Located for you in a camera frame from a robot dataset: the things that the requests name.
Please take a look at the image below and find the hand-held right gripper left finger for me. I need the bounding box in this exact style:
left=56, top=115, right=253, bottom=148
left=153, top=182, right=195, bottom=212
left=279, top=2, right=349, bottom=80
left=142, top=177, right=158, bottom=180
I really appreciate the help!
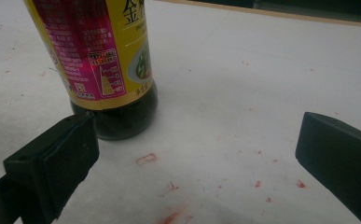
left=0, top=112, right=101, bottom=224

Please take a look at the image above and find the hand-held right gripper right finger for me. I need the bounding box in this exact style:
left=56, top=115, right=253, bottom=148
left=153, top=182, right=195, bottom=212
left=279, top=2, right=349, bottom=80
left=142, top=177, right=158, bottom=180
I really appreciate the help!
left=295, top=111, right=361, bottom=224

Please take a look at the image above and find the dark sauce bottle yellow label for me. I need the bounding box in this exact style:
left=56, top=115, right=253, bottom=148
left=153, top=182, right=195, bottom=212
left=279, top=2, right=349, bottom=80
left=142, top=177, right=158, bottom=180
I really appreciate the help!
left=22, top=0, right=160, bottom=141

